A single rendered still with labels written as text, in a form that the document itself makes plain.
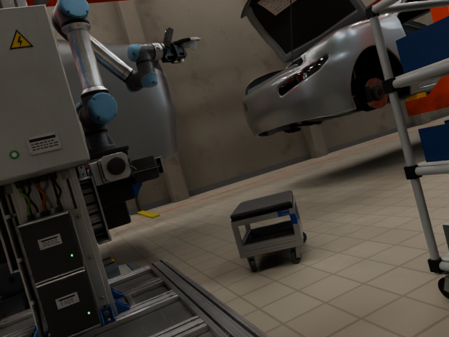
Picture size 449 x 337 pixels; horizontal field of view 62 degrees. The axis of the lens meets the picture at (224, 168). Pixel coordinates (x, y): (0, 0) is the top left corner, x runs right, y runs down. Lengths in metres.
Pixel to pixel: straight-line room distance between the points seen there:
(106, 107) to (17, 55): 0.47
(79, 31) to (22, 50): 0.50
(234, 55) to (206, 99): 1.23
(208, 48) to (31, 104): 7.35
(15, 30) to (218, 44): 7.42
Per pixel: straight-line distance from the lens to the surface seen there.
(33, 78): 1.22
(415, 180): 1.37
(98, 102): 1.59
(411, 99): 4.56
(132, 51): 1.78
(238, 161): 8.10
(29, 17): 1.28
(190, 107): 7.91
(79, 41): 1.69
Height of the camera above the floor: 0.67
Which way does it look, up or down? 2 degrees down
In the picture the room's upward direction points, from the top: 15 degrees counter-clockwise
